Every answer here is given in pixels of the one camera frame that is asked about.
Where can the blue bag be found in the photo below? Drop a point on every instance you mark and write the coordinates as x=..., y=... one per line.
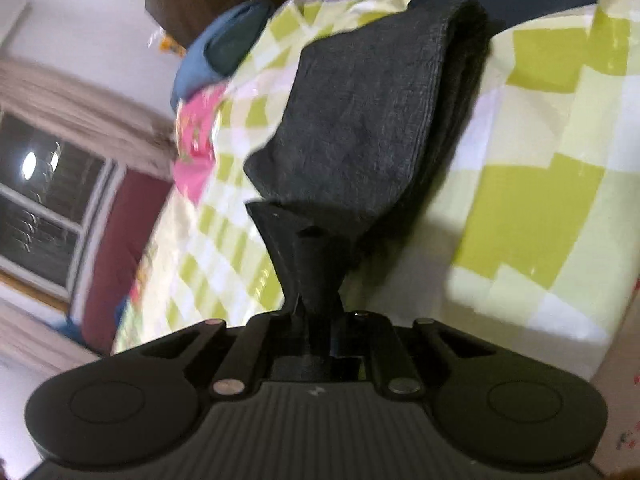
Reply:
x=67, y=324

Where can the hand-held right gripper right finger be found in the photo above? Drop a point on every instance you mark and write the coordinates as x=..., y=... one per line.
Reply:
x=327, y=270

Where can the maroon sofa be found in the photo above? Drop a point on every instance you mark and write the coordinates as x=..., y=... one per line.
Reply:
x=125, y=240

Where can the large blue pillow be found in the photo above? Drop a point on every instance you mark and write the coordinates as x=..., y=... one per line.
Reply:
x=200, y=65

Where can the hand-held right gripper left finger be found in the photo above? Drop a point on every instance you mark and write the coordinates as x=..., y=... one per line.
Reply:
x=280, y=240

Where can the white printed bedsheet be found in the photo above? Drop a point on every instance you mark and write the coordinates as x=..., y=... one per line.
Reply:
x=620, y=410

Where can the black pants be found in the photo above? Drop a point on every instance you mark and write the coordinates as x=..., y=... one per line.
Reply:
x=360, y=125

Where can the beige curtain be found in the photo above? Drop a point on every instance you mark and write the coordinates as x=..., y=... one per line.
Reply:
x=30, y=340
x=75, y=105

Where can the green checked plastic sheet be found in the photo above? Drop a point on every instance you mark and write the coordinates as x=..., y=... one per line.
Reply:
x=550, y=185

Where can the pink floral printed blanket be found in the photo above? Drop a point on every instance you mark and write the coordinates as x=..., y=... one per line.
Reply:
x=195, y=160

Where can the barred window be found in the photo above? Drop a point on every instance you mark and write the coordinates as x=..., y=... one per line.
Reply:
x=50, y=210

